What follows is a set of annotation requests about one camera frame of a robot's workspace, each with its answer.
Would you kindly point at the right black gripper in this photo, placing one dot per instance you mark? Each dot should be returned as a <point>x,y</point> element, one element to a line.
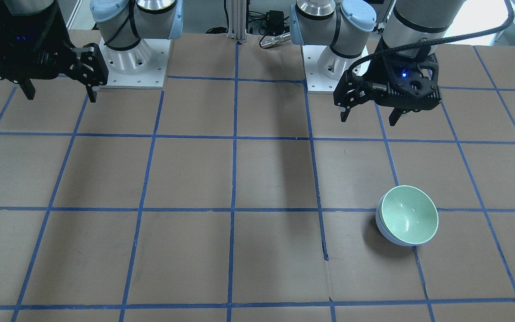
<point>62,50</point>

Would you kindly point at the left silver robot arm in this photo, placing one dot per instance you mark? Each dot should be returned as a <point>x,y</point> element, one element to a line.
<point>345,27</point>

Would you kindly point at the green ceramic bowl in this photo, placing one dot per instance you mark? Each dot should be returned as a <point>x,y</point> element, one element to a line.
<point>406,202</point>

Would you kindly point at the aluminium frame post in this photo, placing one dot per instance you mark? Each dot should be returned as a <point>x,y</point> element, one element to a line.
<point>237,18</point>

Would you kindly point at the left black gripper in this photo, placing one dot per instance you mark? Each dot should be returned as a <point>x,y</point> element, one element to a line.
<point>378,72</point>

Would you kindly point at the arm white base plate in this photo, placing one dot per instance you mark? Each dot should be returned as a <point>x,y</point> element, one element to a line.
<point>142,67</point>
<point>324,69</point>

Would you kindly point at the blue ceramic bowl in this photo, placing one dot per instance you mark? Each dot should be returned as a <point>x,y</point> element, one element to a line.
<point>411,234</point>

